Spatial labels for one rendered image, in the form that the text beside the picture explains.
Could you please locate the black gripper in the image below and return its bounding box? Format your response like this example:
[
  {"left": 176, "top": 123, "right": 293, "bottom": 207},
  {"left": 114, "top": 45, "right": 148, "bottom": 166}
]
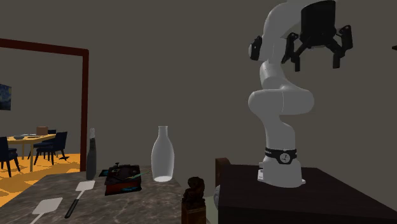
[{"left": 281, "top": 0, "right": 354, "bottom": 73}]

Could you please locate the brown wooden chair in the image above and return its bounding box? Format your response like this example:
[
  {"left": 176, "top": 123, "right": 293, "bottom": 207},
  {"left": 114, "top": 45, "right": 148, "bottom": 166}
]
[{"left": 215, "top": 157, "right": 232, "bottom": 188}]

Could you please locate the dark robot stand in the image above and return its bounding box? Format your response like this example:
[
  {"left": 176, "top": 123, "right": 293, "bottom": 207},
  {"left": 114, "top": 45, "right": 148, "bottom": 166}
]
[{"left": 217, "top": 164, "right": 397, "bottom": 224}]

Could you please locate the white glass bottle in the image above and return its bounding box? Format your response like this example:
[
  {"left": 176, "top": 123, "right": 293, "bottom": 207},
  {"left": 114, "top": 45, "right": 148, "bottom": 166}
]
[{"left": 151, "top": 125, "right": 175, "bottom": 183}]

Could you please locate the brown figure on wooden base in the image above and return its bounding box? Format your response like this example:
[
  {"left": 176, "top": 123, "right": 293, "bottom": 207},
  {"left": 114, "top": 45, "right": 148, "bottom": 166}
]
[{"left": 181, "top": 176, "right": 207, "bottom": 224}]

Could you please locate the teal pen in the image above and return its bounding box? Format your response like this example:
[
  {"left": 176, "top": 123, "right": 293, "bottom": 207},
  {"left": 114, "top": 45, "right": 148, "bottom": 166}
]
[{"left": 125, "top": 171, "right": 150, "bottom": 181}]

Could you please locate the dark red book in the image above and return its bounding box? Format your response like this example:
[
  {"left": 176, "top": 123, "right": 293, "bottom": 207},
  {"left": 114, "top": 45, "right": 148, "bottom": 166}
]
[{"left": 104, "top": 162, "right": 143, "bottom": 197}]

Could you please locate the dark bottle with white top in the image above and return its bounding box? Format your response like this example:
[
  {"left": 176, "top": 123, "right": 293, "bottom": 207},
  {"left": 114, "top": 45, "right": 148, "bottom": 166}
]
[{"left": 85, "top": 127, "right": 97, "bottom": 181}]

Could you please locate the dark blue chair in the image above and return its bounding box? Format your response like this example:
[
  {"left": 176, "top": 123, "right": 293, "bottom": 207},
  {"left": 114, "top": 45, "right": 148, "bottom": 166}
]
[
  {"left": 0, "top": 136, "right": 21, "bottom": 178},
  {"left": 32, "top": 131, "right": 70, "bottom": 166}
]

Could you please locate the yellow wooden dining table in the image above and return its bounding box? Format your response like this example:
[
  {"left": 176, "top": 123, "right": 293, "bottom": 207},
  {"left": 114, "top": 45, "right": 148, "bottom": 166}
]
[{"left": 6, "top": 125, "right": 57, "bottom": 172}]

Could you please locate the dark red door frame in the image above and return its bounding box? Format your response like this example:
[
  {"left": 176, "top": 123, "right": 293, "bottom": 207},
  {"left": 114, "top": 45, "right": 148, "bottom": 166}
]
[{"left": 0, "top": 38, "right": 90, "bottom": 172}]

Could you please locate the white spatula with black handle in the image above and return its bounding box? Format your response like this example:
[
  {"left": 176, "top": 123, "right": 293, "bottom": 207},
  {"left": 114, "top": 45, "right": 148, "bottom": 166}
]
[{"left": 64, "top": 180, "right": 96, "bottom": 219}]

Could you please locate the blue wall picture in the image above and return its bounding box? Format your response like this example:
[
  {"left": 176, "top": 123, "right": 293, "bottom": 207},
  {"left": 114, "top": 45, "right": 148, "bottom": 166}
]
[{"left": 0, "top": 83, "right": 13, "bottom": 111}]

